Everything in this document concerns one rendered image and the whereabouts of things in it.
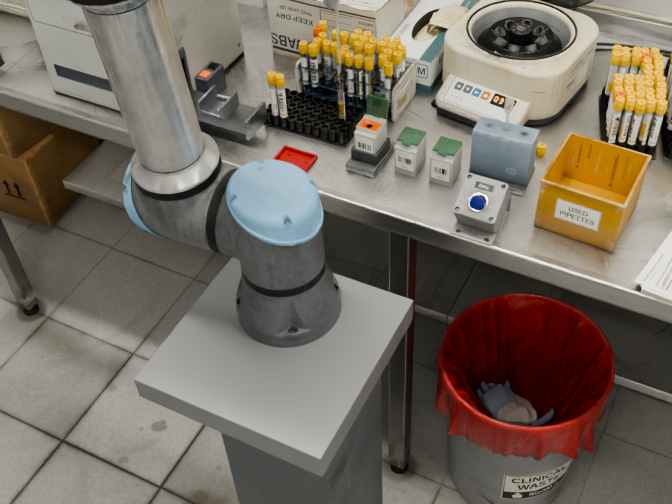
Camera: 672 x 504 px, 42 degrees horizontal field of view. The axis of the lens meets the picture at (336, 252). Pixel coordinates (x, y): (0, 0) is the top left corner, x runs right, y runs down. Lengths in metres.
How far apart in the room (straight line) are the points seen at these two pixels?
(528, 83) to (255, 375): 0.72
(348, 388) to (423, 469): 1.01
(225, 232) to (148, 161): 0.13
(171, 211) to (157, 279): 1.47
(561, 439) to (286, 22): 0.97
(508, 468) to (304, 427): 0.82
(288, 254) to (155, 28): 0.32
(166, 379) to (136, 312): 1.33
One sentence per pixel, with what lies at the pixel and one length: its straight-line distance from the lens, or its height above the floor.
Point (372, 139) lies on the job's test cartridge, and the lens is 1.48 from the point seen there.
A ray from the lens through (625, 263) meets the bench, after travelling 1.41.
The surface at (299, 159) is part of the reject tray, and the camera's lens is 1.54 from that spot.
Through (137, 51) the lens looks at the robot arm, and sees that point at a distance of 0.98.
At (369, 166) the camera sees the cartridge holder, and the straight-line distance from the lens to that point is 1.50.
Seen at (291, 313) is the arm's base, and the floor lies 0.97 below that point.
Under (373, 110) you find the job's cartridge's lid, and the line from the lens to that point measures 1.51.
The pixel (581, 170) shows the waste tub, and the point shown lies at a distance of 1.50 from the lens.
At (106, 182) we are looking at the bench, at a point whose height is 0.27.
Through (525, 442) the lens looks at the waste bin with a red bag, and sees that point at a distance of 1.75.
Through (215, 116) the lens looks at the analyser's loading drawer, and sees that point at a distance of 1.59.
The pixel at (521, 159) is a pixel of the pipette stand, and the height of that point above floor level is 0.94.
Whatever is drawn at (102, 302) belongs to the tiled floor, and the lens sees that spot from 2.58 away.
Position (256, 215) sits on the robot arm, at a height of 1.14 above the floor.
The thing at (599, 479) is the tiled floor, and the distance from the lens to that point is 2.20.
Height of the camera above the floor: 1.87
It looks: 46 degrees down
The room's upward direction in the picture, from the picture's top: 4 degrees counter-clockwise
